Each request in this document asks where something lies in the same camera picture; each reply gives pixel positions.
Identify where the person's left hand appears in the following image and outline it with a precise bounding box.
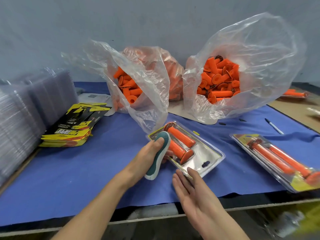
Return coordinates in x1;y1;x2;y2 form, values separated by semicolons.
121;139;164;189

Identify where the person's right hand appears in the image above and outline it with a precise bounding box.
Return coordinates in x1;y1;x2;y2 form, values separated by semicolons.
172;167;236;240

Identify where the teal hand stapler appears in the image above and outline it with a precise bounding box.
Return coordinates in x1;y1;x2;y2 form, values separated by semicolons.
145;131;171;180

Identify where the orange grip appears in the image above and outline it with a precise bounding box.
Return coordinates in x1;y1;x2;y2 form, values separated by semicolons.
167;140;196;165
164;122;197;149

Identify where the yellow black backing card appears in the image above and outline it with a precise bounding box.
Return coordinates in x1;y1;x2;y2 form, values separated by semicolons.
149;122;223;177

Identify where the stack of clear blister shells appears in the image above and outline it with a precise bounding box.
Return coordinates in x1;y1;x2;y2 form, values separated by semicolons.
0;70;78;188

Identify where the person's left forearm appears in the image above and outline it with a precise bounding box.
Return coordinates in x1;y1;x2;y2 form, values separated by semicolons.
52;172;133;240

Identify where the sealed yellow card package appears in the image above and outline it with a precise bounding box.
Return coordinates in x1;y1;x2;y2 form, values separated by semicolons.
231;133;320;193

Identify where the stack of yellow black cards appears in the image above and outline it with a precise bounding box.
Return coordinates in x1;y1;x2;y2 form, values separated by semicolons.
39;102;112;148

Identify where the white printed paper sheet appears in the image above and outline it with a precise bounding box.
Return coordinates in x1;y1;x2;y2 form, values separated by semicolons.
77;92;116;115

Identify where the white marker pen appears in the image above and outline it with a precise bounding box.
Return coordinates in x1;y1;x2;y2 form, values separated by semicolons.
265;118;285;135

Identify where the yellow plastic crate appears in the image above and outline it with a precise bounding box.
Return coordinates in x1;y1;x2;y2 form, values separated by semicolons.
260;200;320;240

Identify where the large clear plastic bag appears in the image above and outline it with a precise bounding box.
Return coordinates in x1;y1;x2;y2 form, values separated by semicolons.
182;12;307;125

